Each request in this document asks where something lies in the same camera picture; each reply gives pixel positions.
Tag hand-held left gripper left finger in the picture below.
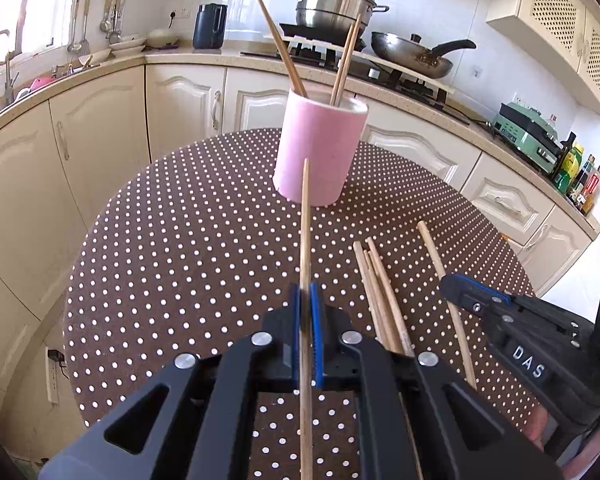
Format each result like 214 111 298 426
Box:
40 282 301 480

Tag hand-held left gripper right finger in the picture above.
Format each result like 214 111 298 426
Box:
307 282 563 480

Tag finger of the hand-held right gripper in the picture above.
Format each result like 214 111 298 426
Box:
440 274 596 350
481 311 562 387

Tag wooden chopstick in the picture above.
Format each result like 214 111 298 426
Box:
416 221 478 391
352 241 393 356
256 0 309 100
361 250 403 356
329 12 363 107
365 237 415 358
298 158 314 480

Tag pink cylindrical cup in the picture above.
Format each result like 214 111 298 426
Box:
272 87 370 208

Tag person's right hand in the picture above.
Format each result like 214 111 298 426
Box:
524 404 557 455

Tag brown polka dot tablecloth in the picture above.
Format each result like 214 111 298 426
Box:
62 127 551 480

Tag red label sauce bottle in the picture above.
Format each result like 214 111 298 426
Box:
582 165 600 216

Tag dark sauce bottle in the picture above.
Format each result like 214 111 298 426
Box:
575 155 595 206

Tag dark oil bottle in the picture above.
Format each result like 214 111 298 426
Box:
552 131 577 194

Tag green yellow bottle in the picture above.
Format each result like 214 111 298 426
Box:
562 142 585 196

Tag green electric cooker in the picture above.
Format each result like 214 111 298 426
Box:
491 101 563 174

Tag black gas stove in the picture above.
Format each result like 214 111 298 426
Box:
240 22 473 126

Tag black plug adapter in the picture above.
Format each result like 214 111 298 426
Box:
47 350 69 381

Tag white power strip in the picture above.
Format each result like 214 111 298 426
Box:
45 347 61 406

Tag cream base cabinets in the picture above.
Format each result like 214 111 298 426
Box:
0 62 600 411

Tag beige kitchen countertop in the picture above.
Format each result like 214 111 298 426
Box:
0 45 600 241

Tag dark electric kettle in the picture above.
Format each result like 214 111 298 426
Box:
192 3 228 50

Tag cream bowl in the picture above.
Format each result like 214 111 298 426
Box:
147 28 180 49

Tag stainless steel steamer pot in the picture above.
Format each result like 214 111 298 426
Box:
287 0 390 32

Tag stack of white plates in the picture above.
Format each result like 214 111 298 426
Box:
109 36 147 52

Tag white shallow dish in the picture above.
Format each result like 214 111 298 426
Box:
78 50 112 67

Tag steel kitchen sink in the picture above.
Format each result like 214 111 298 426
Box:
0 67 81 128

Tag hanging steel skimmer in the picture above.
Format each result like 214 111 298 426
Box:
100 0 126 45

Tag hanging steel spatula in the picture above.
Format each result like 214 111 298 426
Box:
79 0 92 56

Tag hanging steel ladle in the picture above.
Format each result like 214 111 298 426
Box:
67 0 81 54

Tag steel sink faucet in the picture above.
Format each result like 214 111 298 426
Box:
0 29 22 107

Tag sliding kitchen window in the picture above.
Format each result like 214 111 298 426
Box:
0 0 83 86

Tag steel wok black handle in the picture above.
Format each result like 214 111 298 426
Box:
370 31 477 80

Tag wide lattice door wall cabinet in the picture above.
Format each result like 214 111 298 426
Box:
485 0 600 122

